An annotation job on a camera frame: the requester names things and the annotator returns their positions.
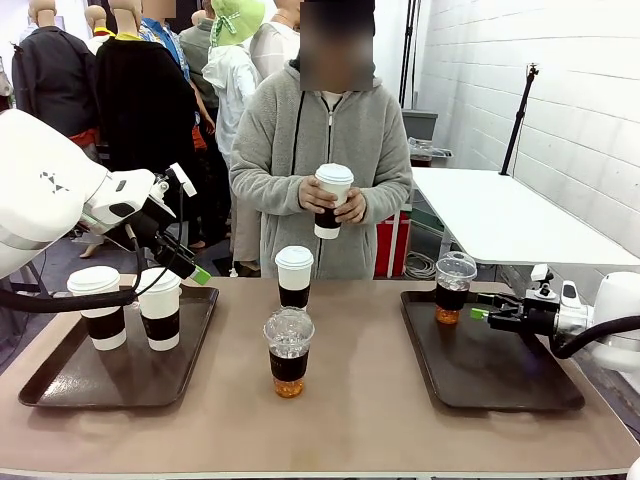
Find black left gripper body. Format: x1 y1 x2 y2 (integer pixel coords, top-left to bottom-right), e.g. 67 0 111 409
127 205 185 262

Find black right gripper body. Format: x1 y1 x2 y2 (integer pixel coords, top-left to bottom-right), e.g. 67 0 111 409
521 294 561 336

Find clear iced coffee cup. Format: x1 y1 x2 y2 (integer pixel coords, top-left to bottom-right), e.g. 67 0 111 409
262 307 316 400
434 251 479 326

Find white lidded paper cup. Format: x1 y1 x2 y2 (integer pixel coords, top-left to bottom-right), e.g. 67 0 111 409
135 267 183 353
65 265 128 352
274 245 315 310
313 162 356 241

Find person's left forearm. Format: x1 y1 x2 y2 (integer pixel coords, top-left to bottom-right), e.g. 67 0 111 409
360 162 414 222

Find person's right forearm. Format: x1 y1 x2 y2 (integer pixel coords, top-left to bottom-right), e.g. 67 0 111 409
229 159 307 217

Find brown plastic tray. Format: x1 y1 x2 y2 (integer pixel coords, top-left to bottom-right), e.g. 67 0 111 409
399 289 586 412
18 285 220 409

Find person's right hand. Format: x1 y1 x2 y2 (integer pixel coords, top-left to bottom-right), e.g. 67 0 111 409
297 174 338 215

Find person's left hand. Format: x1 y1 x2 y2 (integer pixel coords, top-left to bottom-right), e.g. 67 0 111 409
333 187 368 225

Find large white table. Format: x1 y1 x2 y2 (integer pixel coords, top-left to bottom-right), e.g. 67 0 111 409
409 166 640 267

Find person in grey hoodie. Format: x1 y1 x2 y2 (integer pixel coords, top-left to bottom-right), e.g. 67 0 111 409
229 0 414 281

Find mannequin in black coat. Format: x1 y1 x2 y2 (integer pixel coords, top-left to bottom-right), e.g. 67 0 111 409
94 0 201 251

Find red box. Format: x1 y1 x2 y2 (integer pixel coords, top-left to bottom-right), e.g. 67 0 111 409
373 208 413 279

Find black tripod stand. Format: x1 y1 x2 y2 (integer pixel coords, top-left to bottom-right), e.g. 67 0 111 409
499 62 541 178

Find mannequin in dark jacket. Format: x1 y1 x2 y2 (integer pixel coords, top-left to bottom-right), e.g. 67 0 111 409
10 0 100 164

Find person in blue patterned shirt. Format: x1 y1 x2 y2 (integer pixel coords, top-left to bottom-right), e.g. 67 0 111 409
139 0 234 251

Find grey bin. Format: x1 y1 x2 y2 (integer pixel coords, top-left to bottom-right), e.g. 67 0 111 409
401 108 439 147

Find mannequin with red yellow collar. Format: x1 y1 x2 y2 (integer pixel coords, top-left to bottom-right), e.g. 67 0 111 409
83 5 117 55

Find green sun hat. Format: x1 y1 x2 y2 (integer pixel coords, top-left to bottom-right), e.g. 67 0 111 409
209 0 267 49

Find black light stand poles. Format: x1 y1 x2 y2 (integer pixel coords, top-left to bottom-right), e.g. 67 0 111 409
397 0 422 111

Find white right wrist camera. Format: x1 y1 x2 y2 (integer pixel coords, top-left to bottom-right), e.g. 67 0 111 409
528 263 555 297

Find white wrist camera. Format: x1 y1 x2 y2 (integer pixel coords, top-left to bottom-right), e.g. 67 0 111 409
163 161 198 198
528 263 555 297

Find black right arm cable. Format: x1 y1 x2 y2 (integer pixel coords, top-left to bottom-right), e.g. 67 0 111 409
519 313 640 361

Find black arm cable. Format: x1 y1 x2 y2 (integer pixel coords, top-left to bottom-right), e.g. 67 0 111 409
0 183 185 315
519 313 640 361

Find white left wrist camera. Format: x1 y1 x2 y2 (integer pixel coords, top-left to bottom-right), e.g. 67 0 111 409
163 161 198 198

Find coiled grey cable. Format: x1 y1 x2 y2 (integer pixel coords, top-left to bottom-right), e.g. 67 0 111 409
403 249 440 281

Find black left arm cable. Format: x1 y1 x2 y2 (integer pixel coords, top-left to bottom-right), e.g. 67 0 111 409
0 183 185 315

